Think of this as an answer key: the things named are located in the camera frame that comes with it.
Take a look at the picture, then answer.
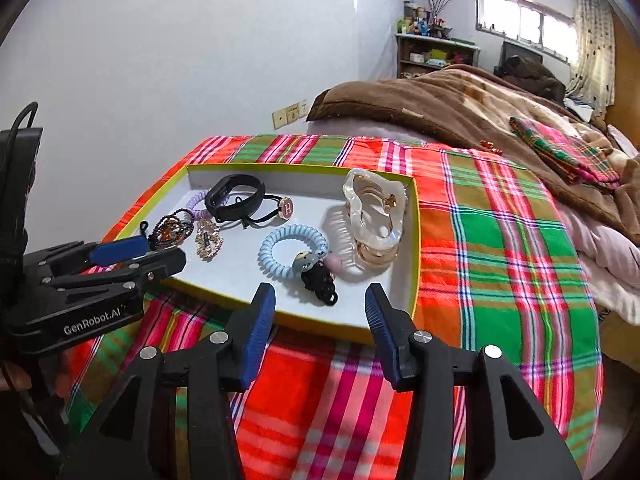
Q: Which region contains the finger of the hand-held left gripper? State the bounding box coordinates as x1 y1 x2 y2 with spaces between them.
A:
30 248 187 307
22 236 151 281

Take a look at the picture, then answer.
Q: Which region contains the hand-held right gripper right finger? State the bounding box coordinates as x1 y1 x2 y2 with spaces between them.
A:
364 282 583 480

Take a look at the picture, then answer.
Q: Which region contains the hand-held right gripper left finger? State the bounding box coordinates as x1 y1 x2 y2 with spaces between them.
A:
60 282 277 480

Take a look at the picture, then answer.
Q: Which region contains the brown beaded bracelet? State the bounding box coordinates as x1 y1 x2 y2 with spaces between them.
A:
148 209 195 250

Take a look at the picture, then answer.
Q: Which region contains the gold rhinestone hair accessory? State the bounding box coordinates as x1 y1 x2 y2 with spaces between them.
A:
193 218 224 261

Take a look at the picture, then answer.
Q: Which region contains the yellow shallow cardboard box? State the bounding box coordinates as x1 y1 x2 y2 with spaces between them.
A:
102 162 421 345

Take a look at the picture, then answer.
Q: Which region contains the black hair tie teal ball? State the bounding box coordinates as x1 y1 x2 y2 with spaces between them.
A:
292 251 344 307

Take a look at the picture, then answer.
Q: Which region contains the black smart band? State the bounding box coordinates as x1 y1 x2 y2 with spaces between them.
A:
203 173 266 224

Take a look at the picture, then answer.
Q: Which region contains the pale blue spiral hair tie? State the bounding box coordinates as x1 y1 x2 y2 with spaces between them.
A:
258 224 330 279

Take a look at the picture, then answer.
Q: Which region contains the person's left hand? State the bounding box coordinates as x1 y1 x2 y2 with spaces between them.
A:
0 351 76 397

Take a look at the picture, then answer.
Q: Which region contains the gold claw clip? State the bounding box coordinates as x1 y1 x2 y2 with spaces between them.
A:
357 185 402 267

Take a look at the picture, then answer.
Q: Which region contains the clear translucent claw clip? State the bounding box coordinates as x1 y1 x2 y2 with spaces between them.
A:
342 168 406 257

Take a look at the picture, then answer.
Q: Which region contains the red green plaid bedsheet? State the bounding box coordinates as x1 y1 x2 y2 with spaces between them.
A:
65 133 607 480

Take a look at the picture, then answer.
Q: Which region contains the brown fleece blanket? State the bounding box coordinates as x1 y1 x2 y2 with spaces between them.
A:
306 68 640 247

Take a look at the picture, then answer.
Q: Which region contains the pale pink quilt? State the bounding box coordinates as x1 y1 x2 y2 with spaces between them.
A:
564 125 640 327

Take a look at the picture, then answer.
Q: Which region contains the folded plaid cloth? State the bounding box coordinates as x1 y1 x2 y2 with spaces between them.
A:
508 115 624 191

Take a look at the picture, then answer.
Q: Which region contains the dark jacket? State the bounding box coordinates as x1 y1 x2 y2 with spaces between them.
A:
499 55 569 102

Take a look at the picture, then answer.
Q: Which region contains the black monitor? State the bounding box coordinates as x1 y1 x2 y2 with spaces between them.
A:
501 40 544 74

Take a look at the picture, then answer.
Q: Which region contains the cluster of bottles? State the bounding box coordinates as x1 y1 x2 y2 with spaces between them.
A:
397 0 454 39

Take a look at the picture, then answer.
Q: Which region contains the window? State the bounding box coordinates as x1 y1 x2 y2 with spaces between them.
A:
475 0 576 64

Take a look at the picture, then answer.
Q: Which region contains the spotted cream curtain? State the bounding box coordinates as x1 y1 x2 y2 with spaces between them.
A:
567 0 617 117

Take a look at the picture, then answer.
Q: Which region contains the wooden wardrobe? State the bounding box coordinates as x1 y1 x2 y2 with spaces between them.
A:
607 5 640 152

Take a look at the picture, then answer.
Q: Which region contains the purple spiral hair tie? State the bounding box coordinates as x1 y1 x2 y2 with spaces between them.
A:
184 188 214 221

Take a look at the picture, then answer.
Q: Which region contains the beige wall socket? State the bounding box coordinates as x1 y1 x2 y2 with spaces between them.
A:
271 101 312 130

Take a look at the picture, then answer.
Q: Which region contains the white wall shelf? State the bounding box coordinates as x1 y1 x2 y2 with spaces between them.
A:
394 32 482 80

